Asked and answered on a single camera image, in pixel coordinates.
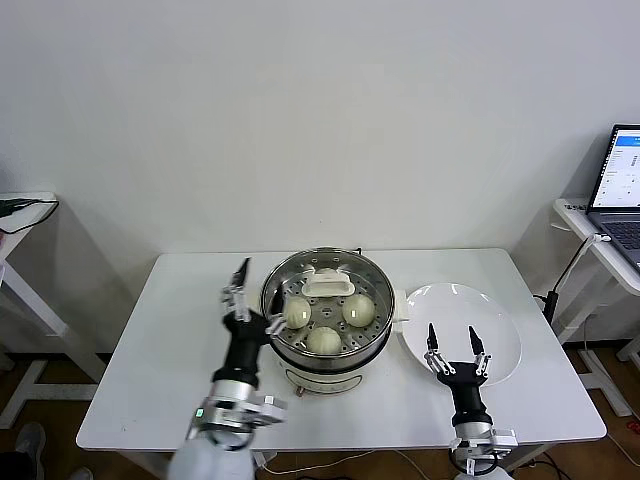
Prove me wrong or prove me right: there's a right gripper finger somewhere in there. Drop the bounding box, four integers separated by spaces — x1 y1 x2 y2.
467 324 494 377
423 322 454 377

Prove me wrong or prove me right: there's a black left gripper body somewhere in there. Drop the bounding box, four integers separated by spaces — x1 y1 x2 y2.
212 309 271 386

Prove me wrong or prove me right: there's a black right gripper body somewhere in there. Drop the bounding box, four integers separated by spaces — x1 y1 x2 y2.
435 363 490 427

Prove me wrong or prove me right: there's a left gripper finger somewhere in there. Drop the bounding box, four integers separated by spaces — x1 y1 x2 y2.
263 289 289 339
220 257 253 324

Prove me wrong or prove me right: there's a round glass lid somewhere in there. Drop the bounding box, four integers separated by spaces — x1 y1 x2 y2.
262 248 396 352

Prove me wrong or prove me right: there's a stainless steel steamer basket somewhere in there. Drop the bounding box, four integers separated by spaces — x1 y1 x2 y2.
247 246 411 359

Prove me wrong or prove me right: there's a white round plate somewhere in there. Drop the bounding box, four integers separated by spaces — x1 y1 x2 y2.
401 282 524 389

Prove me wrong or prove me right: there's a white side table with laptop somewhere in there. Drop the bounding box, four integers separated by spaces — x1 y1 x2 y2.
552 197 640 419

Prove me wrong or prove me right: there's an open laptop computer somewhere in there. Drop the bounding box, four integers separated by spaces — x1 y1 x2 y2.
587 123 640 274

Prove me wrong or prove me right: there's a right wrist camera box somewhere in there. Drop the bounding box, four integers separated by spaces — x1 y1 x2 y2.
452 428 519 474

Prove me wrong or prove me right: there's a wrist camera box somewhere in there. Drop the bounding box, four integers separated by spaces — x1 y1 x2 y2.
249 392 290 429
452 428 519 474

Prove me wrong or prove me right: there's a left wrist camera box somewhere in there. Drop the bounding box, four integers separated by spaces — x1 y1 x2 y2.
249 392 290 429

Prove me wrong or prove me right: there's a black hanging power cable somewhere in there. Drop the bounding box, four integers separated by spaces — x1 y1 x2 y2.
533 238 591 321

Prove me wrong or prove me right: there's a white laptop charger cable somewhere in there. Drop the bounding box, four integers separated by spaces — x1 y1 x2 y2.
577 232 614 261

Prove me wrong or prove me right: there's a white side table with cable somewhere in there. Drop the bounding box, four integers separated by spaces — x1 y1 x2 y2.
0 191 109 429

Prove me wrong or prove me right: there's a black cable with adapter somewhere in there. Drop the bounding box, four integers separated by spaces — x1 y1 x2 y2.
0 197 60 234

